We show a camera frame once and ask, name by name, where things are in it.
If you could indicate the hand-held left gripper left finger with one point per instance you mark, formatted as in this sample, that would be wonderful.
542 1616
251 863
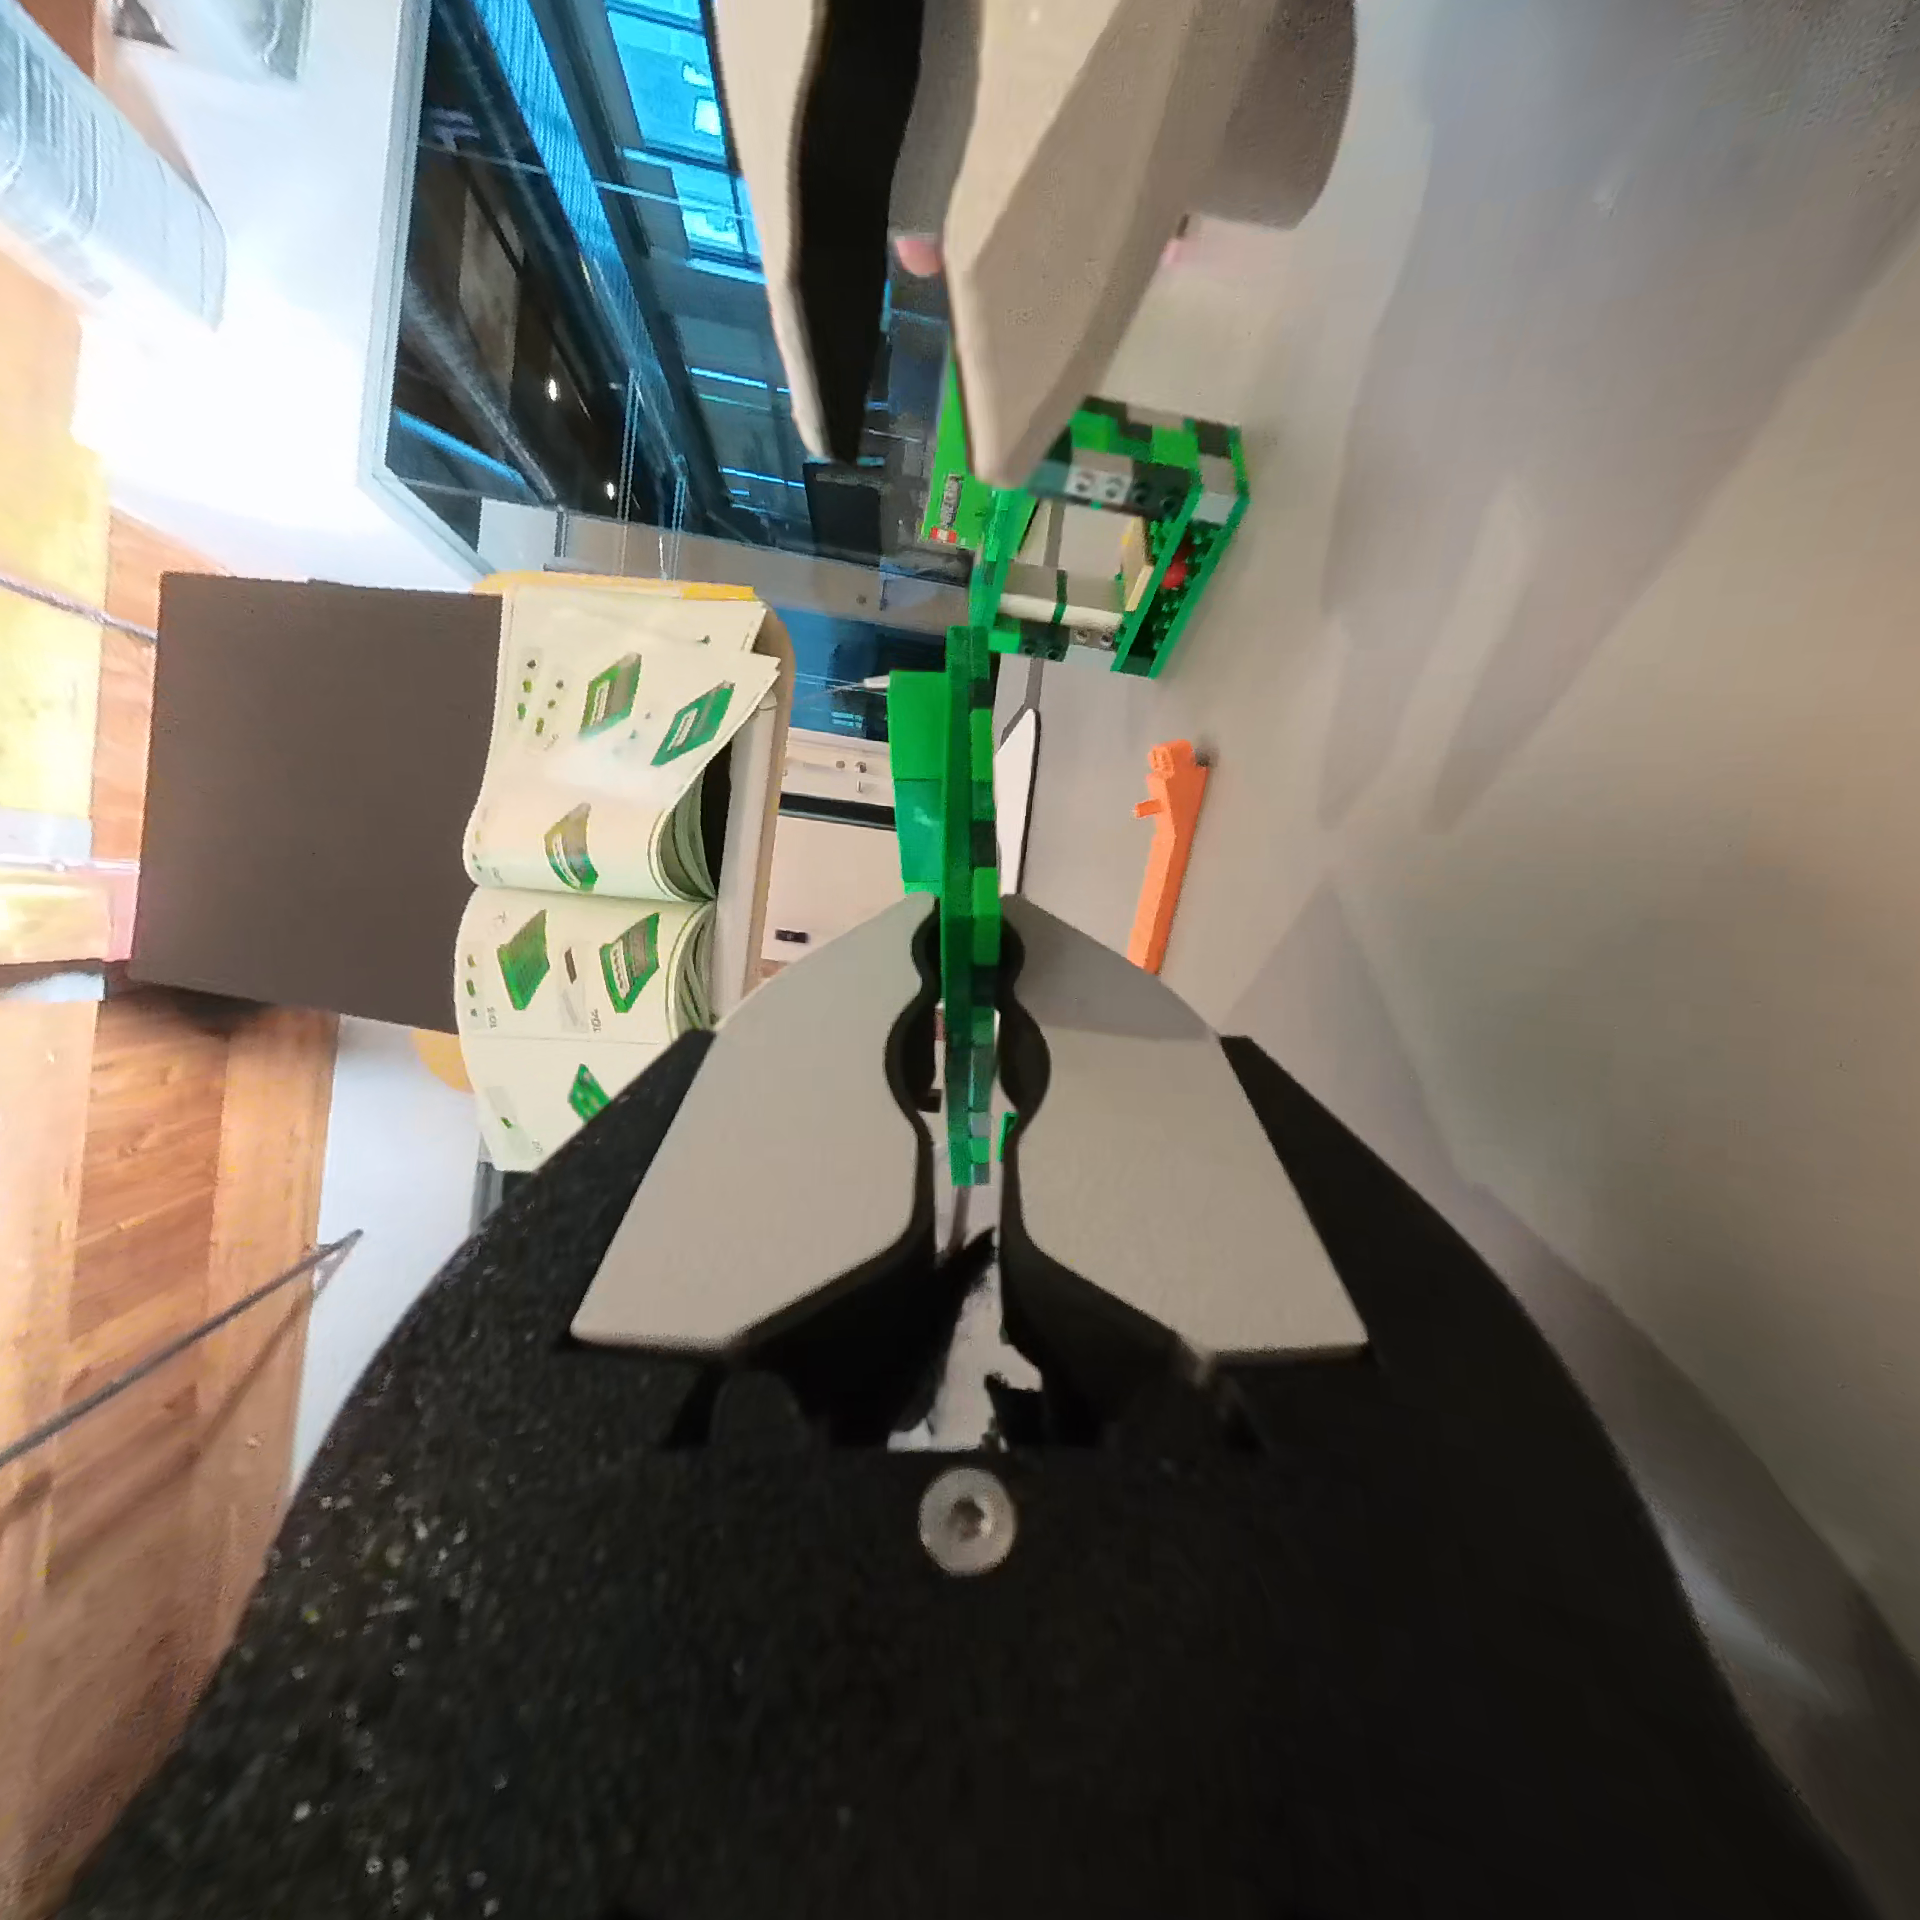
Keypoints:
750 1170

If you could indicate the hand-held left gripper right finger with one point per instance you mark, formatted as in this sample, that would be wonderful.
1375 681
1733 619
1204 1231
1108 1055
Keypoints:
1186 1185

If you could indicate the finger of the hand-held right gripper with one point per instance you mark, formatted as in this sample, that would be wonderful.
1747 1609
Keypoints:
1051 224
764 150

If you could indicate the green lego plate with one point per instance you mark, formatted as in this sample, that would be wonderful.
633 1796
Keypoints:
972 902

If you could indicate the green blocky lego build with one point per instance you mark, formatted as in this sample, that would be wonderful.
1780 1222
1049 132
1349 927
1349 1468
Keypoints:
1214 510

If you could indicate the lego instruction booklet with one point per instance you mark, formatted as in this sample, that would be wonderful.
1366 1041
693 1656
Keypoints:
570 839

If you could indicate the person's right hand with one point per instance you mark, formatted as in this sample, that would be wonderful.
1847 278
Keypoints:
923 255

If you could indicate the orange brick separator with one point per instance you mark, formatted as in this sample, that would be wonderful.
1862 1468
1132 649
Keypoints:
1163 868

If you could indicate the white cabinet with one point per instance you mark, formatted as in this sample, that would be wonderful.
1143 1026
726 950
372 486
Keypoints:
833 855

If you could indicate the dark grey panel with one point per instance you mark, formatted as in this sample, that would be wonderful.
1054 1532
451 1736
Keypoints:
300 795

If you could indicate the silver air duct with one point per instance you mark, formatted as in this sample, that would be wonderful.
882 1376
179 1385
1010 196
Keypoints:
90 164

